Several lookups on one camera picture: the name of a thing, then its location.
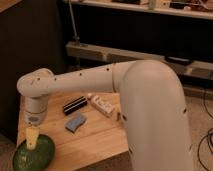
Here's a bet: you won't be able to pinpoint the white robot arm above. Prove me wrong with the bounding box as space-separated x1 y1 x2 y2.
17 60 194 171

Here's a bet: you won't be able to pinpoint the white upper shelf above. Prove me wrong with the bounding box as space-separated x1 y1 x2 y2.
62 0 213 20

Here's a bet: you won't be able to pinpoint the green ceramic bowl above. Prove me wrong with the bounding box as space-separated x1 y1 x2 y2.
12 134 55 171

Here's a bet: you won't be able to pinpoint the black striped box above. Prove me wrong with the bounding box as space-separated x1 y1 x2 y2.
63 96 87 115

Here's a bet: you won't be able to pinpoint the blue sponge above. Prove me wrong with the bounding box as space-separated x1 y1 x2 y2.
65 113 87 133

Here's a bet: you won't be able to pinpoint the black flat device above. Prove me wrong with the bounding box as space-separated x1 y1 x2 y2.
164 56 194 66

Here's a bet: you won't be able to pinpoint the black cables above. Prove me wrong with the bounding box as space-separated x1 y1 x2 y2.
197 71 213 171

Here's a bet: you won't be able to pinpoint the wooden table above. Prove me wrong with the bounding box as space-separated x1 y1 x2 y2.
16 91 131 171

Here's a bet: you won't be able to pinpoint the metal stand pole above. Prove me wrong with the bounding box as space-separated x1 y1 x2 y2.
68 0 87 47

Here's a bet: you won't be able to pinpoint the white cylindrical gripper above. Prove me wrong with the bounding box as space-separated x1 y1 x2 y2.
24 96 48 150

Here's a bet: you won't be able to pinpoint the white low shelf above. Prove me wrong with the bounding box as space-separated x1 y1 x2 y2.
66 41 213 80

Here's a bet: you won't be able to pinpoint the white bottle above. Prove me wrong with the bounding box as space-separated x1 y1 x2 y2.
87 93 115 117

